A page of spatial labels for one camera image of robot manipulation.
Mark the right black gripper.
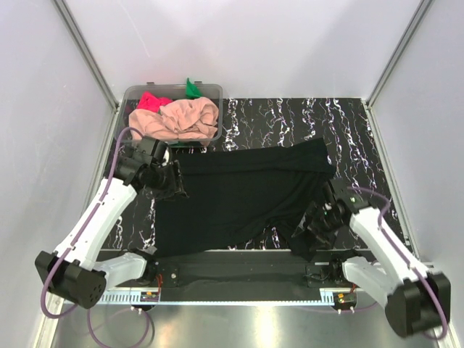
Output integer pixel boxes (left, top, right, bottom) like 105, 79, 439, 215
292, 202, 345, 253

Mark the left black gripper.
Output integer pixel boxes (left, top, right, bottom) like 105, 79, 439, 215
150, 160, 189, 203

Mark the black t shirt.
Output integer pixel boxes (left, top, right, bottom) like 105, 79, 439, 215
155, 138, 335, 261

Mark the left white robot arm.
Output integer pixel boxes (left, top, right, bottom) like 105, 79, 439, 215
35, 137, 186, 309

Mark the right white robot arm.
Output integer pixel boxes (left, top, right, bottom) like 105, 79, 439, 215
293, 179, 451, 341

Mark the black marble pattern mat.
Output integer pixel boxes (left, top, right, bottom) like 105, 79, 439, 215
102, 97, 413, 251

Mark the clear plastic bin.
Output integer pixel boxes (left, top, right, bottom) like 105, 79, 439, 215
115, 83, 223, 146

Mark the red t shirt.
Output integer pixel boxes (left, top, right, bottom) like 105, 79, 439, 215
137, 91, 173, 112

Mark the pink t shirt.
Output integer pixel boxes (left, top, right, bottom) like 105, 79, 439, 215
128, 97, 219, 141

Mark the green t shirt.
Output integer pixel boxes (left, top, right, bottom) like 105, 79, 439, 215
185, 78, 202, 99

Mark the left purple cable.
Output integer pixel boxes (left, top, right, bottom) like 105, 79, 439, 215
40, 126, 157, 345

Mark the white slotted cable duct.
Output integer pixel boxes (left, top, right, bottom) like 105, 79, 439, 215
97, 289, 160, 305

